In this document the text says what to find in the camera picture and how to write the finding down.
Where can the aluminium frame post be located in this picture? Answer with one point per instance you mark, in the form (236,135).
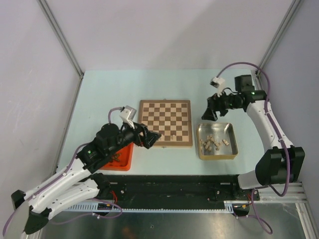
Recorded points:
(280,32)
(48,13)

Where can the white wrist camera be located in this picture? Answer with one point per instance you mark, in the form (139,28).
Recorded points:
(219,84)
(127,115)

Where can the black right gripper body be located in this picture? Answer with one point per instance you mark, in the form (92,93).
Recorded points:
(224,102)

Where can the grey slotted cable duct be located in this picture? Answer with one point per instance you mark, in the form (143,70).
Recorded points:
(98,207)

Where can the pile of light chess pieces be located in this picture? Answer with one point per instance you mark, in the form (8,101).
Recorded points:
(210,143)

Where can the right aluminium frame post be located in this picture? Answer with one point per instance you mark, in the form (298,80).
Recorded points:
(280,32)

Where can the pile of dark chess pieces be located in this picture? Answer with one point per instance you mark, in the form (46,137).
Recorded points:
(115,158)

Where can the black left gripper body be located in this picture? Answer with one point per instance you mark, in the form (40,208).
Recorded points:
(128,135)

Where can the left aluminium frame post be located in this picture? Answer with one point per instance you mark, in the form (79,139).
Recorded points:
(48,13)

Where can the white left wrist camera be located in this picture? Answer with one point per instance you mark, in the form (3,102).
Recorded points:
(127,115)

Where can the gold metal tin tray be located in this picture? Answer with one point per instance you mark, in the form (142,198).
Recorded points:
(219,130)

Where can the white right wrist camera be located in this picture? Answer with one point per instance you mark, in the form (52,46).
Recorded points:
(219,84)

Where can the orange plastic tray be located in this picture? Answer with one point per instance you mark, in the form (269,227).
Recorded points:
(126,159)

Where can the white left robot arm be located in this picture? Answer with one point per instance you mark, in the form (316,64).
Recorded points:
(33,209)

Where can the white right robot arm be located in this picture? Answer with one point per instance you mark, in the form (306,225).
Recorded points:
(282,161)

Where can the wooden chess board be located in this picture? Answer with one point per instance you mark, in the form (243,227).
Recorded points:
(168,117)

